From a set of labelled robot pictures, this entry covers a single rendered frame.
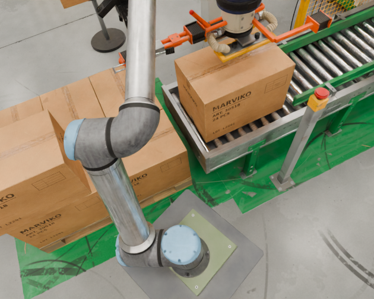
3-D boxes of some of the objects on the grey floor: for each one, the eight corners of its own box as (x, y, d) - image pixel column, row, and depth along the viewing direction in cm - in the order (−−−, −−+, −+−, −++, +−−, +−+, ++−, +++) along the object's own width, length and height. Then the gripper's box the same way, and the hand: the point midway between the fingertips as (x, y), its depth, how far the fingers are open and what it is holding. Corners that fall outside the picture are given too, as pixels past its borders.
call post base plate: (284, 168, 243) (284, 167, 240) (295, 184, 235) (296, 182, 233) (268, 177, 240) (269, 175, 238) (279, 191, 233) (279, 190, 231)
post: (282, 175, 240) (320, 90, 155) (288, 181, 237) (329, 98, 151) (275, 178, 239) (310, 95, 153) (280, 185, 235) (318, 104, 150)
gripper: (139, -6, 110) (149, 38, 127) (121, -31, 120) (133, 13, 137) (117, 1, 109) (130, 45, 126) (101, -24, 119) (116, 20, 136)
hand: (126, 31), depth 131 cm, fingers open, 14 cm apart
